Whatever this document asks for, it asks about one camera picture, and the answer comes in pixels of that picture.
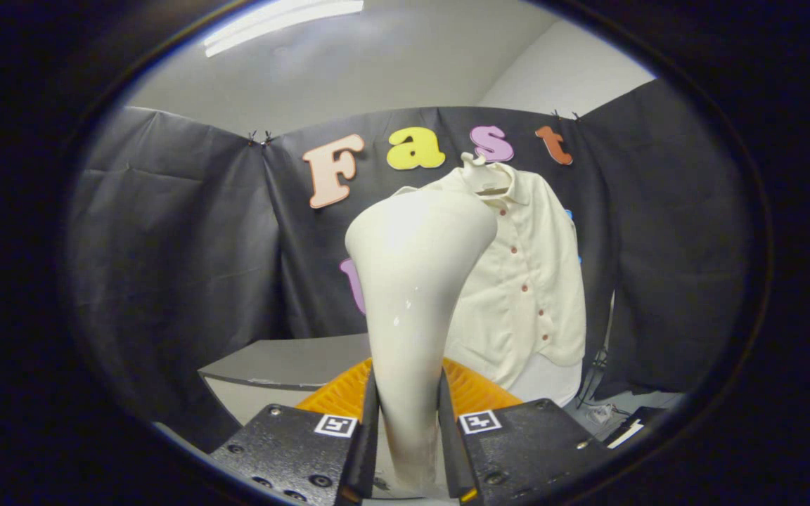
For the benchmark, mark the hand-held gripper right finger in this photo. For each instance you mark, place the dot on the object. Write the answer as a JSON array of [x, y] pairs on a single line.
[[448, 450]]

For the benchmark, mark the ceiling light panel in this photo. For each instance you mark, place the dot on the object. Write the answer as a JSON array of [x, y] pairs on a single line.
[[278, 21]]

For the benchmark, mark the black backdrop cloth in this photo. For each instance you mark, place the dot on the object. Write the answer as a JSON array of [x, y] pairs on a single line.
[[180, 246]]

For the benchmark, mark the cream button-up shirt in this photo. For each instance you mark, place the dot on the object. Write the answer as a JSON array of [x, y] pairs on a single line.
[[538, 281]]

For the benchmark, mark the white clothes hanger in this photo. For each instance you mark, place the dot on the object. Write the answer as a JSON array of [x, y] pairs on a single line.
[[479, 172]]

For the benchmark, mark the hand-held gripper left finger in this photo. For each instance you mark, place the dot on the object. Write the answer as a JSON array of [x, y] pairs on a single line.
[[367, 450]]

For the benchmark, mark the black tripod stand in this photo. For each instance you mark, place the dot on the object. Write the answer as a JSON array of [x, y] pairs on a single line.
[[598, 358]]

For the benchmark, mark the grey drawer cabinet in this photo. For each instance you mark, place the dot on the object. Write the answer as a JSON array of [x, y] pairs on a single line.
[[292, 362]]

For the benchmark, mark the white garment steamer head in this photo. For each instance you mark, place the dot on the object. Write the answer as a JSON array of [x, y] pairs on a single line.
[[412, 295]]

